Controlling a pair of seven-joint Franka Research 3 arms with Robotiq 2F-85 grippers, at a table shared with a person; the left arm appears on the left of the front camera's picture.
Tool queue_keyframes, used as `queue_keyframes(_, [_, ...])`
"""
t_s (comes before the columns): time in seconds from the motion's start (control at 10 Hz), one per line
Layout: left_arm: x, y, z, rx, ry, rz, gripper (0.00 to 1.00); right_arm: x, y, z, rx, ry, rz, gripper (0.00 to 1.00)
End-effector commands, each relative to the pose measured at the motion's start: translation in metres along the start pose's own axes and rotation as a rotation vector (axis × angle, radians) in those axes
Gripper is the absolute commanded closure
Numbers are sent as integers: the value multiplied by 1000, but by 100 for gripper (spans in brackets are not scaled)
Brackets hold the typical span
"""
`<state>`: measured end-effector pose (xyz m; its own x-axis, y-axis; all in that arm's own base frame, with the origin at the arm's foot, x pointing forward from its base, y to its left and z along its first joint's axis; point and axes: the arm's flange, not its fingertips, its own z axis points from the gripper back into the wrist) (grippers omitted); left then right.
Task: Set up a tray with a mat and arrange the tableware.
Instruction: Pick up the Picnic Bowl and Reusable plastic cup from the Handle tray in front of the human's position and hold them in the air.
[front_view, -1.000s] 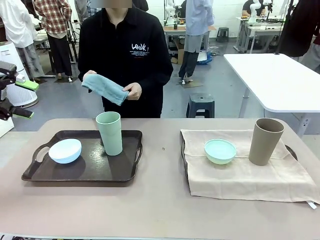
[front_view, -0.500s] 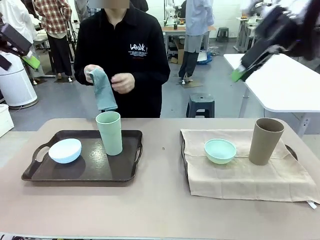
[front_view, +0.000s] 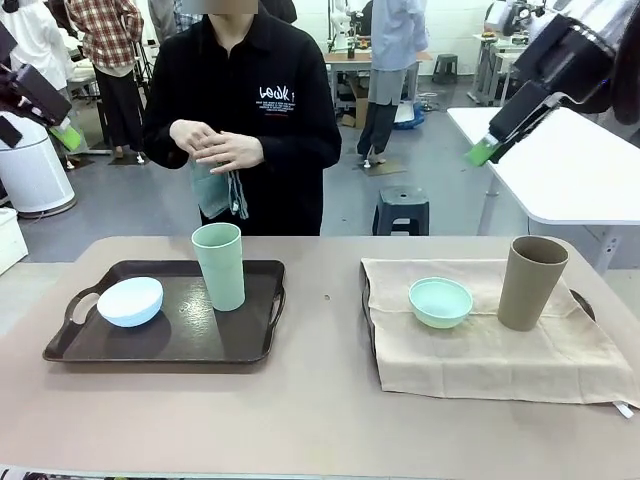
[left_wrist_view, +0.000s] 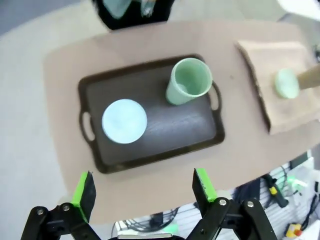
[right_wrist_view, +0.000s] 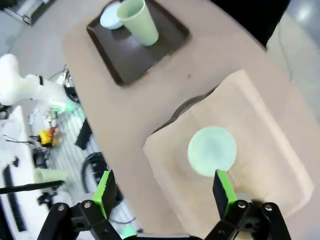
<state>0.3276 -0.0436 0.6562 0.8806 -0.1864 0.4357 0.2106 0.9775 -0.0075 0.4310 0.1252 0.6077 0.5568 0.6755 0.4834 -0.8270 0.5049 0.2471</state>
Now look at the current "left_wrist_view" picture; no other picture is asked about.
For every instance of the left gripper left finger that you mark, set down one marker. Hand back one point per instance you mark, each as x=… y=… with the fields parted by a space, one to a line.
x=82 y=195

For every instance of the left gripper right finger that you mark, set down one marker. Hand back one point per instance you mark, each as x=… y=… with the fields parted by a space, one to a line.
x=207 y=192

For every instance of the light blue bowl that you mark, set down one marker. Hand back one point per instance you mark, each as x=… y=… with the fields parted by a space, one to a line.
x=124 y=121

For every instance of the beige cloth mat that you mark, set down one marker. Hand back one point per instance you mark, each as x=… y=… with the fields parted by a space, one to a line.
x=282 y=112

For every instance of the light green cup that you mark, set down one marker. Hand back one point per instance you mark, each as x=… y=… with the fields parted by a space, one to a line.
x=187 y=82

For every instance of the mint green bowl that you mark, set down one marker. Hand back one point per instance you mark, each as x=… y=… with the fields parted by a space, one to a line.
x=287 y=83

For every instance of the brown cup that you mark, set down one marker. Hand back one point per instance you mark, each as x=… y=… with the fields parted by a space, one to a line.
x=310 y=77

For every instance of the teal cloth mat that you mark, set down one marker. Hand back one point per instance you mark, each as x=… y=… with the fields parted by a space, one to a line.
x=117 y=7

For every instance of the dark brown tray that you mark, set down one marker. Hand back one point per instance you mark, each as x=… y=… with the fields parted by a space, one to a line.
x=160 y=130

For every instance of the yellow black hand tool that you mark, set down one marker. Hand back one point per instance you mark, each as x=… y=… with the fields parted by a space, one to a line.
x=275 y=192

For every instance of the red emergency stop button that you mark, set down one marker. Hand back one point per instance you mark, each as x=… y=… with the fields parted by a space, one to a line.
x=295 y=228

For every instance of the white table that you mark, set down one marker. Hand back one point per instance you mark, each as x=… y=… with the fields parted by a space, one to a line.
x=302 y=6

